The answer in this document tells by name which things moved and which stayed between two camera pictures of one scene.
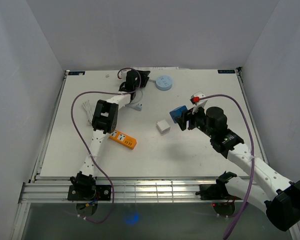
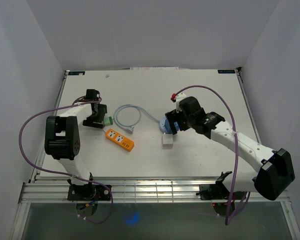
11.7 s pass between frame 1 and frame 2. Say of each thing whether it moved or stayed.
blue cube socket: moved
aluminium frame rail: stayed
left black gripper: moved
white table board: stayed
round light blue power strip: moved
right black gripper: moved
